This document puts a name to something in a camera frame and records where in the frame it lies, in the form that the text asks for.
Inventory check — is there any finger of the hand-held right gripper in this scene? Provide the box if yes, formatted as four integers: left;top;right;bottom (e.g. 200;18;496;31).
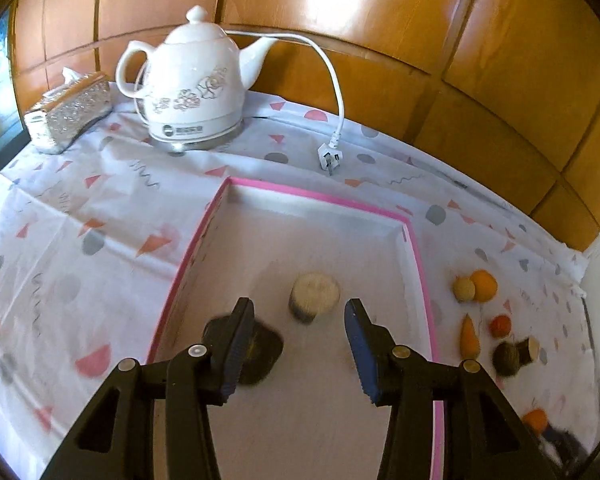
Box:
540;422;591;466

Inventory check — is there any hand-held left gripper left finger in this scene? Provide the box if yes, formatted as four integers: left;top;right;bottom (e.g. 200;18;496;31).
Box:
40;298;255;480

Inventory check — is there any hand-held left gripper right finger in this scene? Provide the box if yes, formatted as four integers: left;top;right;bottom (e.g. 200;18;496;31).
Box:
344;298;556;480

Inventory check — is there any dark brown fruit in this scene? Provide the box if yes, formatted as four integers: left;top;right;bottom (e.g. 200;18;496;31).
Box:
201;314;286;387

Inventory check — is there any small orange fruit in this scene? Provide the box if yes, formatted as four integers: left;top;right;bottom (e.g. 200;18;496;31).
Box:
522;408;550;436

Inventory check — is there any kiwi half with pale face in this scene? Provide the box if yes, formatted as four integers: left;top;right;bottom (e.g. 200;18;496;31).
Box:
289;272;342;325

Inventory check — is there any brown whole kiwi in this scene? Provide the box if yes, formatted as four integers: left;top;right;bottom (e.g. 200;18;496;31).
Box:
492;341;522;377

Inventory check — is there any orange fruit wedge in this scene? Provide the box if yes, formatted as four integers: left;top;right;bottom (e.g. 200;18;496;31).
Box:
459;313;481;359

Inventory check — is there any beige round fruit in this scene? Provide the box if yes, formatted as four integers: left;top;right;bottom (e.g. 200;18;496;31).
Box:
452;275;477;303

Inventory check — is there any pink-edged white box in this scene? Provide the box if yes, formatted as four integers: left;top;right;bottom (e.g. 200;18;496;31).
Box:
145;176;446;480

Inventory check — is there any large orange tangerine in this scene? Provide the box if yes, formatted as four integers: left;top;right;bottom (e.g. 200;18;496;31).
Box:
469;269;498;303

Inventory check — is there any white ceramic electric kettle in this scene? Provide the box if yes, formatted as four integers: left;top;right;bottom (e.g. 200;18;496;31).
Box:
116;5;281;153

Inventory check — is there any glittery silver tissue box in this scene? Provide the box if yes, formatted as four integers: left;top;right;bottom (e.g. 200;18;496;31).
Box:
22;71;113;155

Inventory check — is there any white power cord with plug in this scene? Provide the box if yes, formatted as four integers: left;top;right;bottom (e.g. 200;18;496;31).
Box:
227;29;348;177

